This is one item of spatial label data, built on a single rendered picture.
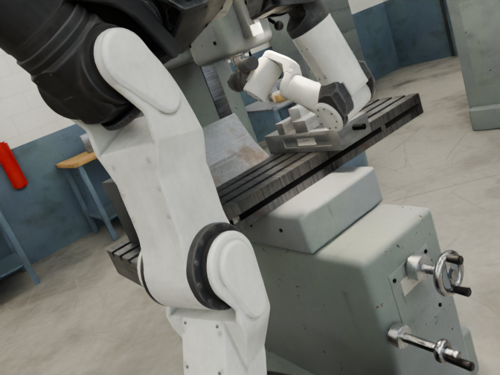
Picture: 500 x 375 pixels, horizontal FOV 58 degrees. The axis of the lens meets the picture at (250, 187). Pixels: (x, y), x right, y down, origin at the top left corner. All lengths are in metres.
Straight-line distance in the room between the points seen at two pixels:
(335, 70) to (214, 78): 0.91
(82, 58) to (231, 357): 0.51
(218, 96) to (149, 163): 1.15
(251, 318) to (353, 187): 0.71
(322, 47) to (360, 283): 0.60
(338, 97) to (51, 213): 4.75
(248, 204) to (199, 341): 0.56
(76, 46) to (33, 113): 4.84
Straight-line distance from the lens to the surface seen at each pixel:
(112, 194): 1.26
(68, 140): 5.52
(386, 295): 1.26
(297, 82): 1.13
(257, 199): 1.31
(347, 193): 1.36
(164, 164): 0.68
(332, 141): 1.42
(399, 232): 1.29
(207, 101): 1.80
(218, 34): 1.33
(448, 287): 1.26
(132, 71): 0.65
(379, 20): 8.90
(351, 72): 0.98
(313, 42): 0.96
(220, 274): 0.71
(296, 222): 1.25
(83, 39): 0.65
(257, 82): 1.19
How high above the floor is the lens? 1.32
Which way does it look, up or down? 16 degrees down
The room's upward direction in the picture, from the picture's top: 21 degrees counter-clockwise
